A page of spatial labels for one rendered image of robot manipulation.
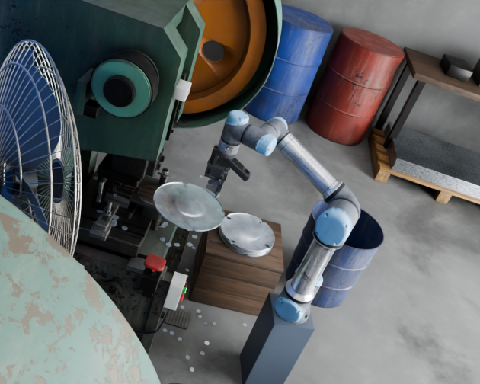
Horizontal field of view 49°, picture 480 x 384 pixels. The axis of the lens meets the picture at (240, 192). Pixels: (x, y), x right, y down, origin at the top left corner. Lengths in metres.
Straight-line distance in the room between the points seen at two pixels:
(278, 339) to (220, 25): 1.30
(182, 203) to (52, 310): 1.62
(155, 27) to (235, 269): 1.41
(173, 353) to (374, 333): 1.18
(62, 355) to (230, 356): 2.20
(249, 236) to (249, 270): 0.17
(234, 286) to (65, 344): 2.26
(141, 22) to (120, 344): 1.20
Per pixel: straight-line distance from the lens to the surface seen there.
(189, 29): 1.90
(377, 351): 3.08
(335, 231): 1.82
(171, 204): 2.08
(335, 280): 2.96
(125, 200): 2.07
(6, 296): 0.48
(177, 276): 2.02
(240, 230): 2.71
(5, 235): 0.50
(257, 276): 2.68
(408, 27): 5.24
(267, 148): 1.82
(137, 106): 1.58
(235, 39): 2.16
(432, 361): 3.25
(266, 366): 2.48
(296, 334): 2.32
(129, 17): 1.63
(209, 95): 2.22
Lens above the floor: 2.03
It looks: 33 degrees down
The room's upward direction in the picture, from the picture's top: 20 degrees clockwise
